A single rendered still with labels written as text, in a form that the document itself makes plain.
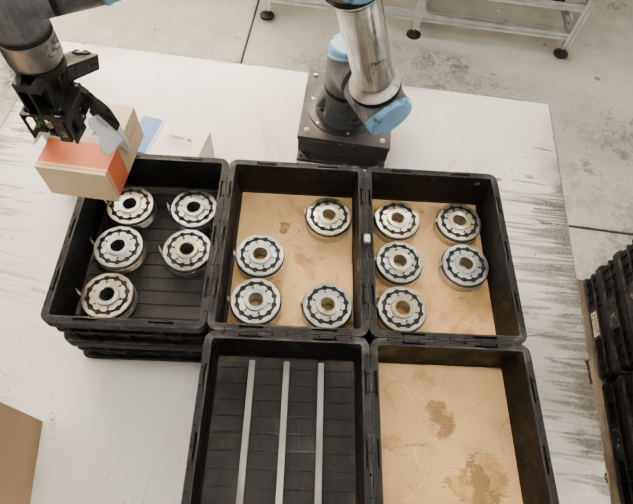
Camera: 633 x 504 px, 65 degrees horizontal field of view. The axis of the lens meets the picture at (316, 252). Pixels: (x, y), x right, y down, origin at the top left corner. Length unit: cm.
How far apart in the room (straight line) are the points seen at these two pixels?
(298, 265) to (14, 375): 65
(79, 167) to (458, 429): 83
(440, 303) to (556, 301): 37
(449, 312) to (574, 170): 170
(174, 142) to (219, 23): 175
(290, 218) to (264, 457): 52
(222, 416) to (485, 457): 49
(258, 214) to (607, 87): 241
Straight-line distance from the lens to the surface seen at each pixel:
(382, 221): 114
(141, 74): 171
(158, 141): 138
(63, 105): 86
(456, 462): 102
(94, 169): 92
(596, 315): 206
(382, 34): 102
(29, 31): 78
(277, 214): 116
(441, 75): 288
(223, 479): 98
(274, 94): 160
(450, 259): 112
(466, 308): 112
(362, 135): 137
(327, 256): 111
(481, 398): 106
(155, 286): 110
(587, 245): 246
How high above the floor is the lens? 180
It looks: 60 degrees down
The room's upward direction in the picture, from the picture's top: 7 degrees clockwise
